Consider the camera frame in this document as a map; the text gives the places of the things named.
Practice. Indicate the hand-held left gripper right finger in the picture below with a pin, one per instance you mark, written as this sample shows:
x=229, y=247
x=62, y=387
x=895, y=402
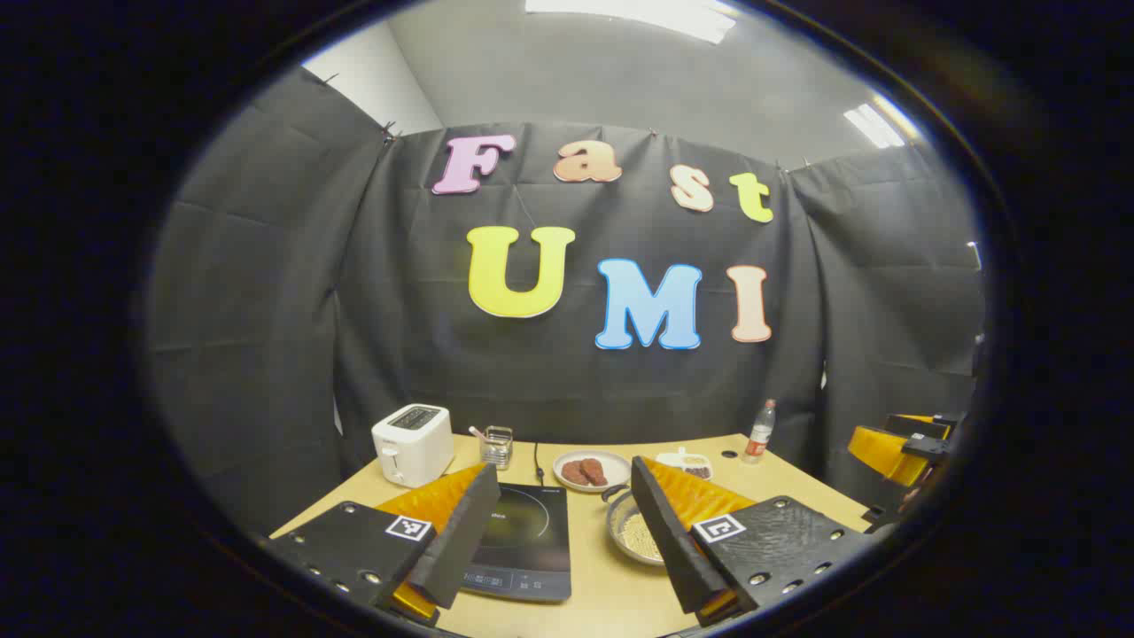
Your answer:
x=671, y=551

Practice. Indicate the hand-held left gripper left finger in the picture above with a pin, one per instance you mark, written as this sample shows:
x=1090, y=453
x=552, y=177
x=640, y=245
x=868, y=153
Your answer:
x=461, y=551

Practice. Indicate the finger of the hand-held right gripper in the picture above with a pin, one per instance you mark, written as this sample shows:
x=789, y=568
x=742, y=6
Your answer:
x=881, y=452
x=930, y=423

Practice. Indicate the stainless steel pot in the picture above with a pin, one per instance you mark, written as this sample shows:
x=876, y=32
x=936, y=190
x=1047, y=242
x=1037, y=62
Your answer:
x=620, y=532

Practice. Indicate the black induction cooktop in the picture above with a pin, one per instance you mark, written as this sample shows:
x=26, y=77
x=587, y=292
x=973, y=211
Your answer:
x=532, y=540

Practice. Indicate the pile of soybeans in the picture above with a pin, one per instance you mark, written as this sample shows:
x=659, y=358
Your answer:
x=642, y=536

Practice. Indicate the white divided dish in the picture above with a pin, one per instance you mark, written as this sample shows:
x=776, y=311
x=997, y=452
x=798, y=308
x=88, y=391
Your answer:
x=678, y=461

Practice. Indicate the white round plate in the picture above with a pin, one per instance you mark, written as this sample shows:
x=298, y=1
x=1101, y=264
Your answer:
x=616, y=468

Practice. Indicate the brown steak piece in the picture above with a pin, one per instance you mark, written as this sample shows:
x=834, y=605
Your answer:
x=594, y=471
x=573, y=474

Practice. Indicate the white toaster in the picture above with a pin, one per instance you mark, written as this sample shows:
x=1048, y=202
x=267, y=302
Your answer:
x=412, y=447

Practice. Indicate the plastic bottle with red label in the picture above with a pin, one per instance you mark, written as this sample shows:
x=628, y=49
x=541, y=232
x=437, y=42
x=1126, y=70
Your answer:
x=758, y=439

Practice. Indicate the ceiling light panel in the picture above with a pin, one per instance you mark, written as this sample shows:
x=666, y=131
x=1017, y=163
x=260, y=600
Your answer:
x=877, y=124

